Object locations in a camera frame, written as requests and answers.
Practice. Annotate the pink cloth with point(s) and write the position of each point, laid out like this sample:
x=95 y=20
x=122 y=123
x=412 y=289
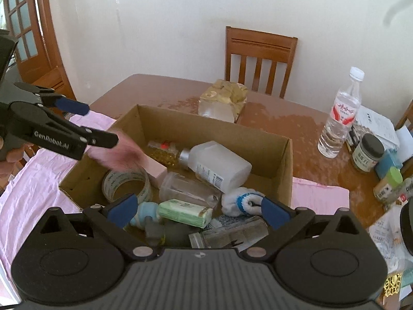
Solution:
x=38 y=174

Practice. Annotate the large clear jar black lid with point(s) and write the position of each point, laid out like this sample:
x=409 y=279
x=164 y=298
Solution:
x=407 y=229

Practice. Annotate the pink carton box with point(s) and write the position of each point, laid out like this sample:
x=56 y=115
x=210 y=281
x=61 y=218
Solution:
x=151 y=169

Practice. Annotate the wooden glass-pane door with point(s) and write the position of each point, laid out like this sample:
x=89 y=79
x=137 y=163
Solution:
x=45 y=55

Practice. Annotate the clear water bottle red label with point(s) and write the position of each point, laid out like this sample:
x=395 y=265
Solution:
x=340 y=116

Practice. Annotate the small blue box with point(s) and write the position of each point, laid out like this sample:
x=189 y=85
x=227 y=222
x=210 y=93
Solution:
x=387 y=163

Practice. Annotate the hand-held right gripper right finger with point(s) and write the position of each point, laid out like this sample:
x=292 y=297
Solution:
x=276 y=212

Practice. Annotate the small jar black lid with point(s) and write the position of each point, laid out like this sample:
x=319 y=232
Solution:
x=366 y=158

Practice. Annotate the small capsule bottle silver cap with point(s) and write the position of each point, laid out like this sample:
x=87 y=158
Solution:
x=164 y=155

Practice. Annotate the blue and white round toy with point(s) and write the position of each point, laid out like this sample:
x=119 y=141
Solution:
x=146 y=211

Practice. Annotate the wooden chair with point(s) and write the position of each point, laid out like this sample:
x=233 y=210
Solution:
x=261 y=43
x=408 y=116

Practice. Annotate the small jar green lid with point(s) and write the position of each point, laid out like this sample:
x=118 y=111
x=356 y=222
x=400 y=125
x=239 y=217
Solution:
x=387 y=190

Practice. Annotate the white plastic bottle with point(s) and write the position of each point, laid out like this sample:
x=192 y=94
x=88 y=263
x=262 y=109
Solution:
x=219 y=164

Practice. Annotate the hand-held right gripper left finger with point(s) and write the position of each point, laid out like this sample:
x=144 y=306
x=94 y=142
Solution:
x=124 y=211

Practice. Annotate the brown cardboard box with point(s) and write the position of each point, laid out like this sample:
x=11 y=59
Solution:
x=258 y=155

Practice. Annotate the clear plastic jar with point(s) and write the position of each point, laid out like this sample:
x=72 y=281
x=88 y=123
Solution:
x=184 y=189

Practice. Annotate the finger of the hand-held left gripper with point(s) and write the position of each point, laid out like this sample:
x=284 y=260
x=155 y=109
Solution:
x=72 y=106
x=100 y=140

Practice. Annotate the grey plush mouse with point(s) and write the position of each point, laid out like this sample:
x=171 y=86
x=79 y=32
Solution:
x=174 y=235

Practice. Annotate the green tissue pack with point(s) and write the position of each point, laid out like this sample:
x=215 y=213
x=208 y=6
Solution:
x=184 y=211

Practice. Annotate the clear tape roll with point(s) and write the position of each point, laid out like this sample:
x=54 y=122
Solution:
x=108 y=185

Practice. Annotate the gold ornament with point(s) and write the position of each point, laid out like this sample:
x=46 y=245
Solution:
x=392 y=285

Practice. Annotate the person's left hand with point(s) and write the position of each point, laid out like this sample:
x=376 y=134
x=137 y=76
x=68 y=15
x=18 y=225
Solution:
x=16 y=153

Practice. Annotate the gold-topped clear packet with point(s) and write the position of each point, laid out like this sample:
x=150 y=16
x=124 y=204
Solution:
x=222 y=103

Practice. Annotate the clear jar with brown pieces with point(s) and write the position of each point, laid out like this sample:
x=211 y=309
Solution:
x=232 y=235

